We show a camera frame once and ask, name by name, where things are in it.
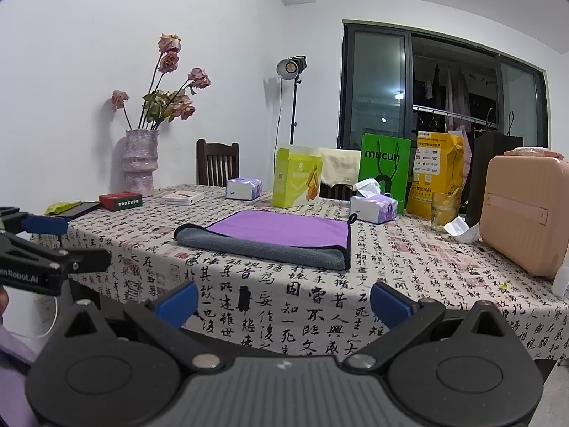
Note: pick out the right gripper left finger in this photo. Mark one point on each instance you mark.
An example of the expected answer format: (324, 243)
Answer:
(176, 306)

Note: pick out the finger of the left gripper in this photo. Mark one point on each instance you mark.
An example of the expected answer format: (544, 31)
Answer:
(81, 261)
(15, 221)

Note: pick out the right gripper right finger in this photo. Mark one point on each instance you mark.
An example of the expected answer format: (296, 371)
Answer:
(390, 306)

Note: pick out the purple and grey towel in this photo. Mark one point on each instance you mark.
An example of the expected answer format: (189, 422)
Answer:
(282, 237)

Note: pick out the green snack packet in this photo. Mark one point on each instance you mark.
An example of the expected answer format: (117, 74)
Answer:
(61, 207)

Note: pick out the black smartphone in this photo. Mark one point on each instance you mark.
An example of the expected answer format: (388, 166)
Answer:
(79, 210)

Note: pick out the red and green box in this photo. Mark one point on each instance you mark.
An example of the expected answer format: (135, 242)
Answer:
(120, 201)

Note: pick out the crumpled white paper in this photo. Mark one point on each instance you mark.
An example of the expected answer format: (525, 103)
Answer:
(461, 232)

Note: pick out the flat white pink box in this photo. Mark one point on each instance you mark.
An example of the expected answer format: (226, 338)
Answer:
(182, 197)

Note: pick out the calligraphy print tablecloth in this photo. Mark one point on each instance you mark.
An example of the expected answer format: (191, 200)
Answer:
(298, 310)

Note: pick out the drinking glass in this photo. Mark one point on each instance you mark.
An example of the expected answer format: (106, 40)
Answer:
(444, 209)

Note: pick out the right white tissue box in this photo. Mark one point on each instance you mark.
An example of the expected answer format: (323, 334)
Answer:
(371, 205)

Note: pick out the white tissue box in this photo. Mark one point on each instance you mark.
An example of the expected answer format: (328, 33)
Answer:
(243, 189)
(371, 205)

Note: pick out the pink ceramic vase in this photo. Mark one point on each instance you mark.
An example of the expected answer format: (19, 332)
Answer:
(140, 161)

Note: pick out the yellow paper bag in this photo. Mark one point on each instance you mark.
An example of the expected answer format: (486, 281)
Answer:
(438, 169)

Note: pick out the left white tissue box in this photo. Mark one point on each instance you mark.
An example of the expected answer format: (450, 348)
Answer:
(243, 189)

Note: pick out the dark wooden chair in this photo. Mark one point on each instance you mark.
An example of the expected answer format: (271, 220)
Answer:
(216, 163)

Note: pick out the pink hard case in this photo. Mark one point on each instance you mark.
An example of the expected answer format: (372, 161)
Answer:
(524, 214)

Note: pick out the white bottle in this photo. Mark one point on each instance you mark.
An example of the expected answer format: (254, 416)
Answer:
(561, 281)

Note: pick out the green mucun paper bag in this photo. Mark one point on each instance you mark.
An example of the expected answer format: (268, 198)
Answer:
(386, 159)

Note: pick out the cream cloth on chair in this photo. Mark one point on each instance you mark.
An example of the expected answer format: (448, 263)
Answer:
(340, 166)

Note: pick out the yellow-green carton box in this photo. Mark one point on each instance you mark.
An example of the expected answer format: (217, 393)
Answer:
(297, 176)

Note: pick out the dried pink roses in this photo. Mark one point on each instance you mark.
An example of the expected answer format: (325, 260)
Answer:
(159, 105)

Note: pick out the dark framed window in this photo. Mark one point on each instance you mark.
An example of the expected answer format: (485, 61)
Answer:
(396, 81)

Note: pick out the studio light on stand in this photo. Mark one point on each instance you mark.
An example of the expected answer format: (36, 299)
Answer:
(290, 70)

